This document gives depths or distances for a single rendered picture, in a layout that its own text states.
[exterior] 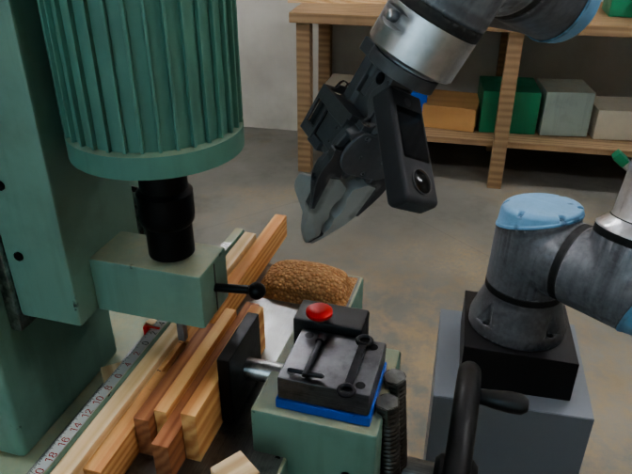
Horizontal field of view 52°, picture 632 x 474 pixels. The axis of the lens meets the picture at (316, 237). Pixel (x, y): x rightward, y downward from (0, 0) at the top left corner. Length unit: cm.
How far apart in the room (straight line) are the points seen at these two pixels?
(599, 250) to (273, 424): 68
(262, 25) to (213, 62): 348
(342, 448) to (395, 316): 178
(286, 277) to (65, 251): 35
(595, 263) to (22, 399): 89
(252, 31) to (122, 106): 353
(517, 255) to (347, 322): 58
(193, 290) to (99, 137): 20
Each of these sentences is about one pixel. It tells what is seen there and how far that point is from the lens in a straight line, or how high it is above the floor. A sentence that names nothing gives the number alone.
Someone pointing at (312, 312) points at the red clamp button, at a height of 102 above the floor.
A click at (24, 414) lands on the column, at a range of 90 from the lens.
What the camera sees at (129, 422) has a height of 94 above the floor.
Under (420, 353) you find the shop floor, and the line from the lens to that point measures 229.
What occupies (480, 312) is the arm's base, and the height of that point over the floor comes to 68.
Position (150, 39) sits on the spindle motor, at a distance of 57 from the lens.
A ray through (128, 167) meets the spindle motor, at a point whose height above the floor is 121.
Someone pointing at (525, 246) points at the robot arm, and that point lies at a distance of 123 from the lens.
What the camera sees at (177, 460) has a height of 92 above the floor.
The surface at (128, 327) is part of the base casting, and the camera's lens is 110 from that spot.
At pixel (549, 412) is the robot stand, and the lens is 135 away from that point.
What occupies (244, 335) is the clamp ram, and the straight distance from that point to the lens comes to 73.
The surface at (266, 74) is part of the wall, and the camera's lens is 414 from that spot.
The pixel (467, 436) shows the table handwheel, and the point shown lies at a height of 94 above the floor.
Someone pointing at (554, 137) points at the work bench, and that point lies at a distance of 359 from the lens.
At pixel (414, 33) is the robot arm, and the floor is 132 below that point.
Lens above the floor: 144
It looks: 29 degrees down
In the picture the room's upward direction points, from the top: straight up
